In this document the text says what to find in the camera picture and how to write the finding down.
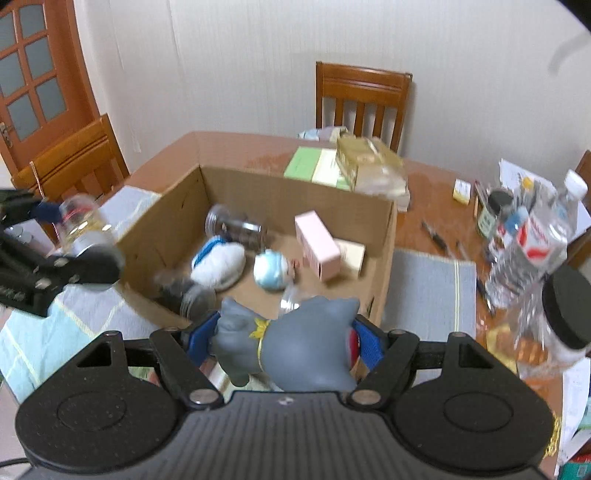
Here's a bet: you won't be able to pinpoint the clear plastic water bottle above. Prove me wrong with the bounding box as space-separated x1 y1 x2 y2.
485 169 588 309

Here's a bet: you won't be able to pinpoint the grey cat plush toy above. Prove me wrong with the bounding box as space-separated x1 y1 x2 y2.
211 296 360 392

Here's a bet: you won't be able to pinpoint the dark jar green label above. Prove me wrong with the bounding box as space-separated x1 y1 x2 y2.
477 189 513 239

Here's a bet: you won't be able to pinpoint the clear plastic jar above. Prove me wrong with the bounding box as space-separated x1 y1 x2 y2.
277 283 314 316

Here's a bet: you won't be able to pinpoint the small yellow white box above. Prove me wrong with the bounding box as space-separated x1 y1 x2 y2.
453 179 472 205

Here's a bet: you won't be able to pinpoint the blue white knitted sock roll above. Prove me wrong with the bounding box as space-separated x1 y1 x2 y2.
154 271 216 322

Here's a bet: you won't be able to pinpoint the light blue round toy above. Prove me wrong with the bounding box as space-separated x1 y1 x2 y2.
252 249 291 291

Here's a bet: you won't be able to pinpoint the glass bottle gold beads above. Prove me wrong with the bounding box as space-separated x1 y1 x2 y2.
57 194 124 266

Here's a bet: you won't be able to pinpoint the brown cardboard box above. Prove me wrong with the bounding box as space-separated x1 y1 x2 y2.
116 166 397 327

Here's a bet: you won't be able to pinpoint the blue grey checked cloth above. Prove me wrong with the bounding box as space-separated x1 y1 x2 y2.
1 187 477 401

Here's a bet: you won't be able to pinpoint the black pen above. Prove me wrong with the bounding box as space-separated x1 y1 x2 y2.
422 221 449 255

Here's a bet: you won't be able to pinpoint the wooden chair left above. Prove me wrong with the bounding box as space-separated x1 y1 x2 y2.
11 114 129 201

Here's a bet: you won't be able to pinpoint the white grey ribbed sock roll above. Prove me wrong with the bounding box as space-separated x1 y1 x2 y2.
189 235 247 292

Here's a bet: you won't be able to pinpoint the plastic wrapped beige package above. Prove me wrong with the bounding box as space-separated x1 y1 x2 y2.
335 136 411 212

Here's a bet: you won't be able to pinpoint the clear jar dark contents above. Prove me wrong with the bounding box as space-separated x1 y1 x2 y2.
204 204 267 252

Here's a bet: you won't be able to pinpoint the cream printed carton box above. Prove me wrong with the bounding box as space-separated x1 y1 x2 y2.
335 239 366 278

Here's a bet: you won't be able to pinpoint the pink carton box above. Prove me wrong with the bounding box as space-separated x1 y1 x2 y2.
294 211 341 282

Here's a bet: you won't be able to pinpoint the wooden chair at wall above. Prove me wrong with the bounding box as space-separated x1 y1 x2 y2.
315 61 413 153

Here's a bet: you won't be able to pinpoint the black lid clear container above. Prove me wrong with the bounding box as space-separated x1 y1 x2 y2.
505 264 591 379

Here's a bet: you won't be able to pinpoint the wooden door with glass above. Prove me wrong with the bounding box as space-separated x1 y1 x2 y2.
1 1 99 175

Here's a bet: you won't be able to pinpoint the green white flat box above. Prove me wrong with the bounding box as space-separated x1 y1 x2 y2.
283 147 351 191

